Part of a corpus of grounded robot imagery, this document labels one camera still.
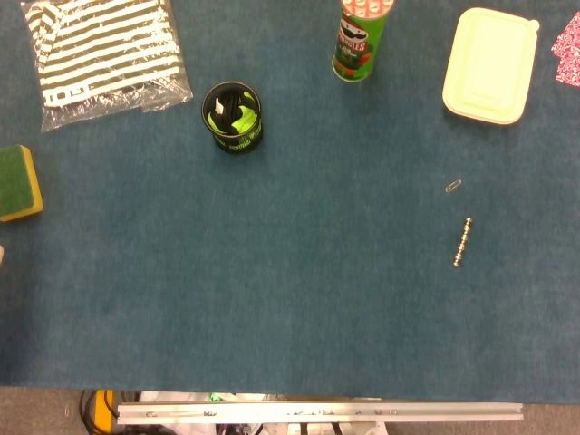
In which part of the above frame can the green Pringles can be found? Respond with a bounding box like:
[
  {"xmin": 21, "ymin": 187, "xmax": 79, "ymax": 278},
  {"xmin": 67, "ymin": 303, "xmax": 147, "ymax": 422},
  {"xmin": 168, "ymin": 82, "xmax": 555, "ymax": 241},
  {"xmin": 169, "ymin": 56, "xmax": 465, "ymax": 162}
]
[{"xmin": 332, "ymin": 0, "xmax": 396, "ymax": 83}]

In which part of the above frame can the black cable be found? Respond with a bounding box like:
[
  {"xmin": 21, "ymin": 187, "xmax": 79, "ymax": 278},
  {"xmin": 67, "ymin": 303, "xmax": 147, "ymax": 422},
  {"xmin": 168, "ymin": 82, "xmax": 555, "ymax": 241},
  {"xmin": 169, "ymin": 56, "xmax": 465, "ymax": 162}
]
[{"xmin": 79, "ymin": 390, "xmax": 99, "ymax": 430}]

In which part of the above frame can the striped garment in plastic bag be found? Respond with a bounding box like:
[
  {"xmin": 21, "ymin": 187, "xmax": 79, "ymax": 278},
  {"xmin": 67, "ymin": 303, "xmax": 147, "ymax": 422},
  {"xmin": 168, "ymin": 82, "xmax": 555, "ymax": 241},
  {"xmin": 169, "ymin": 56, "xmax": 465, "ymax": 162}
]
[{"xmin": 20, "ymin": 0, "xmax": 195, "ymax": 133}]

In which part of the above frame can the red patterned cloth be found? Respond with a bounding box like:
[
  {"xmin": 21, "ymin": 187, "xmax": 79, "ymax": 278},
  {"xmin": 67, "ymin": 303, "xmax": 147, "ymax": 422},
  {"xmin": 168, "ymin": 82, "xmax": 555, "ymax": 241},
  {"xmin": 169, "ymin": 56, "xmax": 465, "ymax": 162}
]
[{"xmin": 550, "ymin": 11, "xmax": 580, "ymax": 88}]

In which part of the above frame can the green and yellow sponge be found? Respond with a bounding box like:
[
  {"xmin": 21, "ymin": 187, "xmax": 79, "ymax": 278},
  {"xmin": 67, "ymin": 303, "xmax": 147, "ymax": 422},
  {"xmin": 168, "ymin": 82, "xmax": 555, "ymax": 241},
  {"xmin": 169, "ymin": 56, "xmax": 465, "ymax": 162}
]
[{"xmin": 0, "ymin": 144, "xmax": 45, "ymax": 223}]

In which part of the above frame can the aluminium profile rail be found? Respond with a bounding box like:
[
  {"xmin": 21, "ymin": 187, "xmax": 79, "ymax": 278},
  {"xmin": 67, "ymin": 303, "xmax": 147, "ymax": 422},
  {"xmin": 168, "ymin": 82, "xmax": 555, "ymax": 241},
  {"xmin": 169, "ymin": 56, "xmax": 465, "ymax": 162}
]
[{"xmin": 116, "ymin": 401, "xmax": 525, "ymax": 426}]

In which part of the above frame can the cream plastic lidded container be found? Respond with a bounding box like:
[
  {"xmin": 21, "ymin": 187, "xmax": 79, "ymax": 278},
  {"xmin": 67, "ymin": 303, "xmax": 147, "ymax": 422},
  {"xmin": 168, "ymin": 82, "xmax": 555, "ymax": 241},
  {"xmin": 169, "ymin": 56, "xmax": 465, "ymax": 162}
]
[{"xmin": 441, "ymin": 6, "xmax": 541, "ymax": 126}]

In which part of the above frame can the silver magnetic bead chain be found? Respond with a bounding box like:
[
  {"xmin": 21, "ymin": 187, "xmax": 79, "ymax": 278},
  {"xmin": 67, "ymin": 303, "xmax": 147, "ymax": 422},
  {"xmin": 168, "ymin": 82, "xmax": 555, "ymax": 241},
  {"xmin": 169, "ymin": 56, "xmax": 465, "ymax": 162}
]
[{"xmin": 451, "ymin": 217, "xmax": 475, "ymax": 268}]

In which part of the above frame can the blue table mat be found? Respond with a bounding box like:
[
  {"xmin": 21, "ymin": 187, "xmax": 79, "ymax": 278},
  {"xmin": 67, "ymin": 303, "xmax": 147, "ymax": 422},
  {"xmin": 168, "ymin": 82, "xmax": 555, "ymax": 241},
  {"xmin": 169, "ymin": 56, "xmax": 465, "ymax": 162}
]
[{"xmin": 0, "ymin": 0, "xmax": 580, "ymax": 405}]

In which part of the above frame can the black and green cup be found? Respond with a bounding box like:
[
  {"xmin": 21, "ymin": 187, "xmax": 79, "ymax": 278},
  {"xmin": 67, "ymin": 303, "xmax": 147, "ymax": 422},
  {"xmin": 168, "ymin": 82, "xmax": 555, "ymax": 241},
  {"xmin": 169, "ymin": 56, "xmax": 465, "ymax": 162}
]
[{"xmin": 200, "ymin": 81, "xmax": 265, "ymax": 155}]

